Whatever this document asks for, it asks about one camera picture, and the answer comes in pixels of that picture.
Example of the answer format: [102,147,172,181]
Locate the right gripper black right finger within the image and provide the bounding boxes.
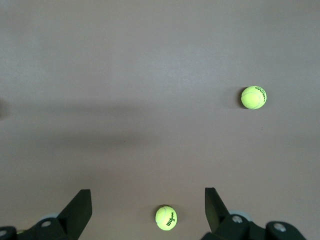
[201,186,307,240]

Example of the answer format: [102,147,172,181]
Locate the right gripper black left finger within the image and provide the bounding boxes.
[0,189,93,240]

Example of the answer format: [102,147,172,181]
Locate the yellow-green tennis ball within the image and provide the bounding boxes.
[154,205,178,231]
[240,85,268,110]

